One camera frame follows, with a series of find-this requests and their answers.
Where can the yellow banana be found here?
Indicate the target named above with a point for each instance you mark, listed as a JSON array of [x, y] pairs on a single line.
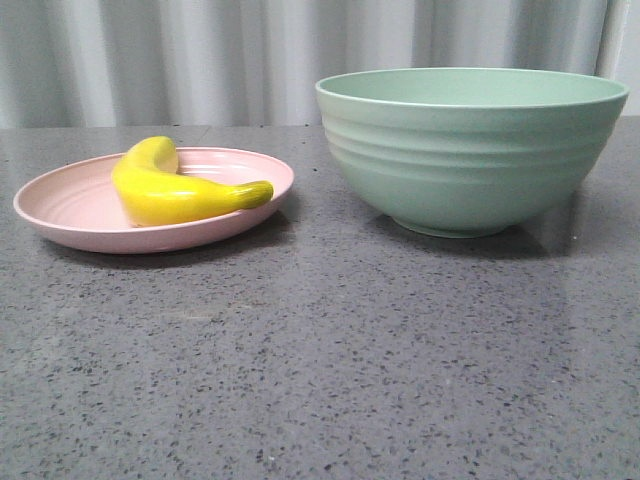
[[153, 193]]

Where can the green ribbed bowl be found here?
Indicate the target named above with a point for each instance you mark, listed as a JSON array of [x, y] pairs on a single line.
[[466, 152]]

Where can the pink plate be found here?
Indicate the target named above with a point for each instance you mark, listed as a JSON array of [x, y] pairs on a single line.
[[77, 205]]

